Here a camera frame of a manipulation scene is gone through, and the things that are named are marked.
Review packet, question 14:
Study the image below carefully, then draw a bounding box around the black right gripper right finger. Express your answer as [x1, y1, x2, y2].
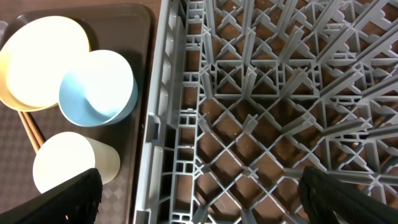
[298, 166, 397, 224]

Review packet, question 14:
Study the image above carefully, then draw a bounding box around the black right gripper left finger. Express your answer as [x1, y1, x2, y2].
[1, 168, 103, 224]

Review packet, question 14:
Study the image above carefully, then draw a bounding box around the cream white cup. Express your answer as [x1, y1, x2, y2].
[32, 132, 121, 193]

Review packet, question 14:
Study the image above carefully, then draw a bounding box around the light blue bowl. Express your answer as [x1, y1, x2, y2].
[58, 50, 139, 127]

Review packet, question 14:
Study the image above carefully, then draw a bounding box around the grey plastic dishwasher rack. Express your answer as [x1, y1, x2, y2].
[134, 0, 397, 223]

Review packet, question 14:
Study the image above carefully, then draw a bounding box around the yellow plate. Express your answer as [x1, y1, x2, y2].
[1, 16, 91, 111]

